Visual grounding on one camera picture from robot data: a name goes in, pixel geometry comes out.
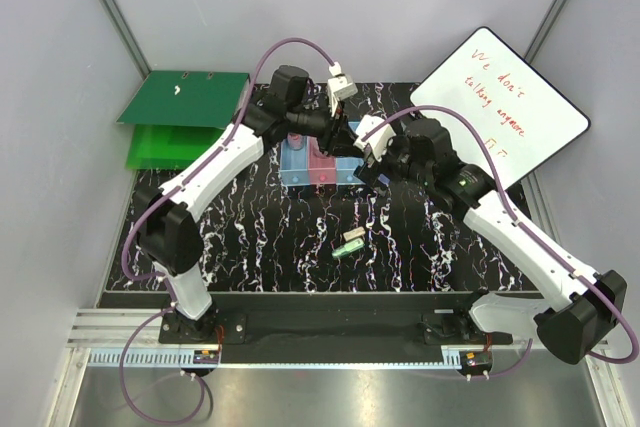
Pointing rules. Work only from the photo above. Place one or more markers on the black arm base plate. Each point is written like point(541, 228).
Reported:
point(338, 329)

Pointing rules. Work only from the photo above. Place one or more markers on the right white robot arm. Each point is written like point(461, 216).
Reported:
point(578, 307)

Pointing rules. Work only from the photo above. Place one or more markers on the four-compartment pastel drawer organizer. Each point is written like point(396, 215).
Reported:
point(310, 167)

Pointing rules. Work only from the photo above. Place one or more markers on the green correction tape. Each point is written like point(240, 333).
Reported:
point(348, 248)

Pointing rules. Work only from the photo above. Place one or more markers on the bright green plastic folder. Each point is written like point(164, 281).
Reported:
point(169, 147)

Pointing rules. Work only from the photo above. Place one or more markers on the beige small eraser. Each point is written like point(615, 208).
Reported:
point(354, 234)

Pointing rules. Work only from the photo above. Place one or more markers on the aluminium rail frame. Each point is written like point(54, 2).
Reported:
point(130, 379)

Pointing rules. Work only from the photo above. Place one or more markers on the pink capped pencil tube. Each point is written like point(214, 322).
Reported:
point(296, 142)

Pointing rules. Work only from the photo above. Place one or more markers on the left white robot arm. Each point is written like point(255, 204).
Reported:
point(167, 231)

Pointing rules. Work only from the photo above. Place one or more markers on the blue grey cap sharpener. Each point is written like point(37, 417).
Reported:
point(383, 180)

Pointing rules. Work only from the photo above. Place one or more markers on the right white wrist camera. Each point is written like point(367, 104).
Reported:
point(372, 138)

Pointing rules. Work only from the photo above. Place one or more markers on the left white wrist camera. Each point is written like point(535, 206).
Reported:
point(339, 88)

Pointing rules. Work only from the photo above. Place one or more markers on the black marble pattern mat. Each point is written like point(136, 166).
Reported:
point(260, 235)

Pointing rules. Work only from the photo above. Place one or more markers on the dark green ring binder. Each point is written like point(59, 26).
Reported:
point(186, 99)

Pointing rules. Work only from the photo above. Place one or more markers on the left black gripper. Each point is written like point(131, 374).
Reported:
point(337, 137)

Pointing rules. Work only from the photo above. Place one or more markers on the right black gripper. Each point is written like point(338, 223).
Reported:
point(370, 171)

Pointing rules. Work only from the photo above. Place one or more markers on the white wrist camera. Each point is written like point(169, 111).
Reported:
point(339, 88)
point(372, 138)

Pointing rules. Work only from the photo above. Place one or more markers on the white whiteboard with red writing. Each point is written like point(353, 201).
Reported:
point(522, 119)

